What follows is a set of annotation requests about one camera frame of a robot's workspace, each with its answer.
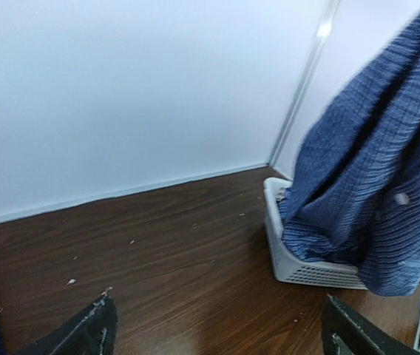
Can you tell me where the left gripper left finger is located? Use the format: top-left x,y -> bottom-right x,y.
17,294 -> 118,355

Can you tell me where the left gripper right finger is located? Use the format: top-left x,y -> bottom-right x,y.
322,295 -> 418,355

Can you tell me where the white plastic laundry basket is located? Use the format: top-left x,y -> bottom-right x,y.
263,177 -> 366,290

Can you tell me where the blue checked long sleeve shirt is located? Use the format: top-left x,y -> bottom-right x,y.
279,13 -> 420,297

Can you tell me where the right aluminium frame post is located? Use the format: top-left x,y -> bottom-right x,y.
267,0 -> 342,168

